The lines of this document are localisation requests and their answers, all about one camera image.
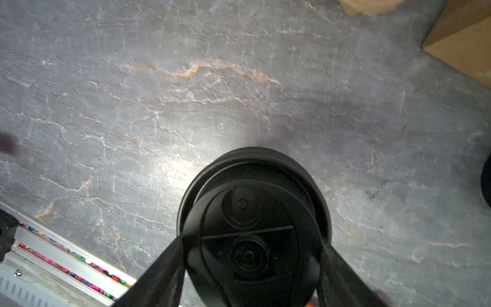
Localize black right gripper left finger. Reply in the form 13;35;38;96
113;237;185;307

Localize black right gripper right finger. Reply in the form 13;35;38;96
317;240;387;306

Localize stack of black cup lids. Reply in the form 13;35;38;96
480;154;491;207

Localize brown pulp cup carrier stack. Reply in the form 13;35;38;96
339;0;405;16

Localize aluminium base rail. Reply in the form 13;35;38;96
1;203;136;306

